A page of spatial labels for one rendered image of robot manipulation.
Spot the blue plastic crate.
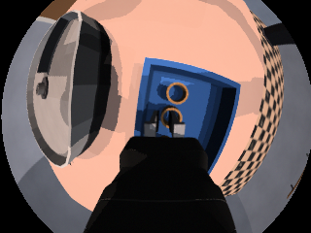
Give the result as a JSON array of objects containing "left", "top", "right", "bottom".
[{"left": 134, "top": 57, "right": 241, "bottom": 175}]

